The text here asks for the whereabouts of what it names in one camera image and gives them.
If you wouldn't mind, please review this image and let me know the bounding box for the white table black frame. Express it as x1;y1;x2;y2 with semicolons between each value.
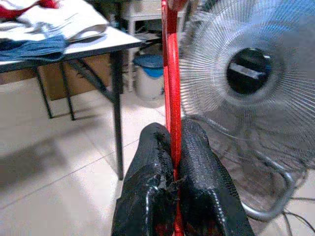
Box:
0;24;162;181

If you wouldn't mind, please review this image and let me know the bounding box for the white shelf unit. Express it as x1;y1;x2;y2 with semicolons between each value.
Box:
120;0;192;94

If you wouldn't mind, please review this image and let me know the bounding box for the red garment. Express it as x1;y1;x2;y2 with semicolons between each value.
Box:
0;0;59;20

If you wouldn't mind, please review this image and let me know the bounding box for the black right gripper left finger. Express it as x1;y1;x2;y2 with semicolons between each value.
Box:
112;122;178;236

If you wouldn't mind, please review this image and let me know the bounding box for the red plastic hanger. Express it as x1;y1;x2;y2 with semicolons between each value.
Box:
161;0;191;236

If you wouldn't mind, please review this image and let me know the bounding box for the white bin blue bag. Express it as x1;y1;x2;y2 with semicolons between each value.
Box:
132;54;166;102

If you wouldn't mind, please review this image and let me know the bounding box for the cardboard box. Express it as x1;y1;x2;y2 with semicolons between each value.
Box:
36;54;112;101

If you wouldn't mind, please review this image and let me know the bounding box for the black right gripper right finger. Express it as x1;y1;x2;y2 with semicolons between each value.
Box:
178;118;255;236

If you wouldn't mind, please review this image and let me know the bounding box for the grey standing fan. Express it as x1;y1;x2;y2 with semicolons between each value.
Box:
178;0;315;222

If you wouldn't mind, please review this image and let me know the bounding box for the blue denim garment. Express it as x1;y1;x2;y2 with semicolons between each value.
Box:
0;35;72;62

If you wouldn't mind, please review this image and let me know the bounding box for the cream folded garment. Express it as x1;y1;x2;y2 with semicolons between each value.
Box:
0;0;110;44

